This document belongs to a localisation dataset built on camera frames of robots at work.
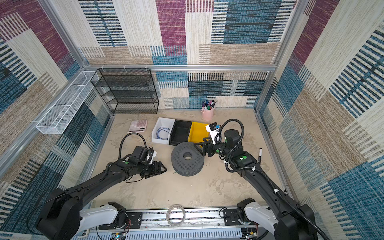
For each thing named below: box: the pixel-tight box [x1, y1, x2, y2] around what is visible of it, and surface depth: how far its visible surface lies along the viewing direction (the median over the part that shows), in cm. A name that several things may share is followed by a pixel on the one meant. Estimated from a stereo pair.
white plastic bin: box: [151, 117, 176, 145], surface depth 107 cm
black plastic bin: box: [169, 119, 192, 146], surface depth 104 cm
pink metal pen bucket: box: [200, 107, 215, 121], surface depth 116 cm
